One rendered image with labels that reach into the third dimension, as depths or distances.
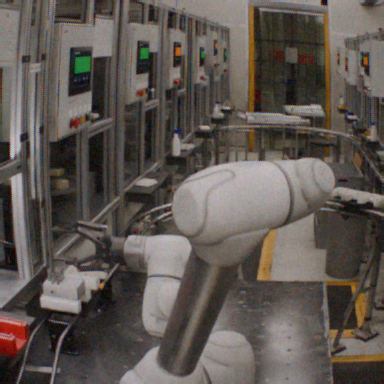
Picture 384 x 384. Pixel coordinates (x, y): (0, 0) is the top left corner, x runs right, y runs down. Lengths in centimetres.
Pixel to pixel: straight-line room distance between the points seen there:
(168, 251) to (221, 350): 32
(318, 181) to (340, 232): 339
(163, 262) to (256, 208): 59
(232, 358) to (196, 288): 39
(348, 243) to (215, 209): 355
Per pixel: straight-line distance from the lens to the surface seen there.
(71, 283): 201
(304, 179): 115
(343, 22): 991
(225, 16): 991
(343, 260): 461
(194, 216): 106
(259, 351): 209
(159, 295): 157
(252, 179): 109
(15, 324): 163
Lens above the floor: 168
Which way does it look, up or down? 13 degrees down
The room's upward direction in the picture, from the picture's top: 1 degrees clockwise
